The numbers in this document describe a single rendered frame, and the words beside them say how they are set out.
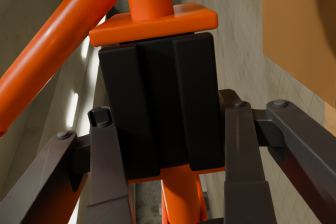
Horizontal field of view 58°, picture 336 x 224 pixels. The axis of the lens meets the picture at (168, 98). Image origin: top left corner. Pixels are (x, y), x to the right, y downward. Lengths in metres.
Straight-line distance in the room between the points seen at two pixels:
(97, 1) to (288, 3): 0.22
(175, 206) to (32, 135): 6.01
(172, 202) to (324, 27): 0.18
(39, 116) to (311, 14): 6.31
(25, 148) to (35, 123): 0.60
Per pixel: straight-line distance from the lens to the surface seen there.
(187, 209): 0.20
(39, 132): 6.15
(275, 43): 0.39
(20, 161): 5.86
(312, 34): 0.30
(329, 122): 1.21
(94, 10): 0.17
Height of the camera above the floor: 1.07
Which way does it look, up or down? 1 degrees up
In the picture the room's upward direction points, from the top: 98 degrees counter-clockwise
